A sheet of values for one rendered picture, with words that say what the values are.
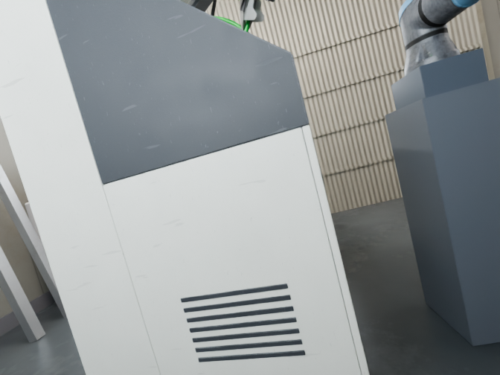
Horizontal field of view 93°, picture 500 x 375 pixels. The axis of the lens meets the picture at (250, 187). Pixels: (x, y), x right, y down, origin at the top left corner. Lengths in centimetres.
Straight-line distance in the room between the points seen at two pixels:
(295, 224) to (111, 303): 60
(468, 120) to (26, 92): 128
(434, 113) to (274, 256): 63
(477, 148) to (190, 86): 83
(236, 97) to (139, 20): 31
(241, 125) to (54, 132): 55
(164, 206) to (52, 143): 39
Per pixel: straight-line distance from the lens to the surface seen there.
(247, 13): 94
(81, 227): 87
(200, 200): 62
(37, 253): 242
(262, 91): 59
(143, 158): 69
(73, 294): 98
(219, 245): 64
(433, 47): 103
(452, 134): 94
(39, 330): 233
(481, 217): 101
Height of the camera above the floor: 72
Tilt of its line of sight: 4 degrees down
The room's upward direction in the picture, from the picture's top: 15 degrees counter-clockwise
